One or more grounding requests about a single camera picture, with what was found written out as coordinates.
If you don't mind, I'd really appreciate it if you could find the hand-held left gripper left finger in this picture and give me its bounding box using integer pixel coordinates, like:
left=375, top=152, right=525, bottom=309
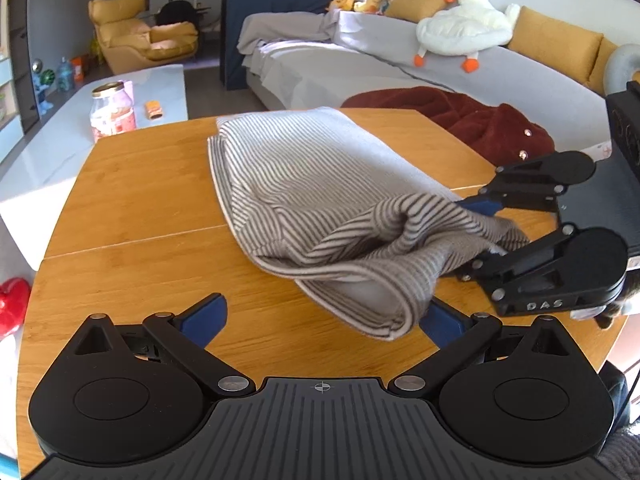
left=70, top=292, right=257, bottom=402

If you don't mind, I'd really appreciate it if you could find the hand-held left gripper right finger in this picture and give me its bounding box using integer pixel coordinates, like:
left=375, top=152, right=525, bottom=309
left=387, top=299, right=577, bottom=402

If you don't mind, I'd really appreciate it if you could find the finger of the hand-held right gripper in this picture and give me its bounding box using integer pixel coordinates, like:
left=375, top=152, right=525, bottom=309
left=440, top=225, right=576, bottom=303
left=457, top=155, right=567, bottom=217

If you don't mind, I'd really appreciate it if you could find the grey striped shirt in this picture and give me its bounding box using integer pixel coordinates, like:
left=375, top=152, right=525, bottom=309
left=207, top=106, right=531, bottom=343

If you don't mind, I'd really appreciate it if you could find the dark red fleece jacket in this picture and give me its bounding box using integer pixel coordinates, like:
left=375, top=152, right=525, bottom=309
left=341, top=86, right=557, bottom=168

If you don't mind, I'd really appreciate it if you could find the grey sofa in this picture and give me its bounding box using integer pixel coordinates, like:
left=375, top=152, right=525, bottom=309
left=237, top=7, right=640, bottom=161

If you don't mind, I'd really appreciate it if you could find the yellow cushion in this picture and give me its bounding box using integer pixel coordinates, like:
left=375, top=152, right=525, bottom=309
left=506, top=6, right=605, bottom=86
left=590, top=37, right=621, bottom=96
left=385, top=0, right=448, bottom=23

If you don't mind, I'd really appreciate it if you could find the grey round pillow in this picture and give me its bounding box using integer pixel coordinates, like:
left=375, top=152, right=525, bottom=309
left=602, top=44, right=640, bottom=96

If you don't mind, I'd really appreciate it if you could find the white goose plush toy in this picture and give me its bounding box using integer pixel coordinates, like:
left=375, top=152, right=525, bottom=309
left=414, top=0, right=522, bottom=72

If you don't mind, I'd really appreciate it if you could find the dark cloth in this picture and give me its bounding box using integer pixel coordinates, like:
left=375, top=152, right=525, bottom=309
left=597, top=360, right=640, bottom=480

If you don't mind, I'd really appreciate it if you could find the red goblet-shaped bin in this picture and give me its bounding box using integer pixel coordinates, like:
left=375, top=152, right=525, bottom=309
left=0, top=276, right=32, bottom=338

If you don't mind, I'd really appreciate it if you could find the white coffee table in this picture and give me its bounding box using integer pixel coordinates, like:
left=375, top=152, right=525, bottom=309
left=0, top=64, right=188, bottom=271

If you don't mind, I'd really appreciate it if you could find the clear jar with pink label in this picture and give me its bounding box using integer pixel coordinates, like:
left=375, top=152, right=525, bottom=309
left=90, top=81, right=137, bottom=143

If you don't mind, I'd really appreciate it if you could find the blue water bottle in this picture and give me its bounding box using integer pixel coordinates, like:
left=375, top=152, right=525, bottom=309
left=56, top=56, right=75, bottom=92

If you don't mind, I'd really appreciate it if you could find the blue toy figure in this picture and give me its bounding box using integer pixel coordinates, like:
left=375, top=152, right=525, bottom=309
left=31, top=59, right=55, bottom=111

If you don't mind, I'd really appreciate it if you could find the beige blanket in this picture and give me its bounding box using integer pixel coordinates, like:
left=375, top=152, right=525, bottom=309
left=237, top=10, right=341, bottom=56

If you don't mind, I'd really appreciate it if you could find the yellow leather armchair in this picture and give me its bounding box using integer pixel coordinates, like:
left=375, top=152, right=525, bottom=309
left=88, top=0, right=200, bottom=75

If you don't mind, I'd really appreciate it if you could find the black chair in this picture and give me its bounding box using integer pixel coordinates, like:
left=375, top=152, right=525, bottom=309
left=157, top=0, right=201, bottom=28

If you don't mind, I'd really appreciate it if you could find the white and wood wall cabinet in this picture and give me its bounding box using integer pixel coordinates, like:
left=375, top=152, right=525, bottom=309
left=0, top=52, right=23, bottom=163

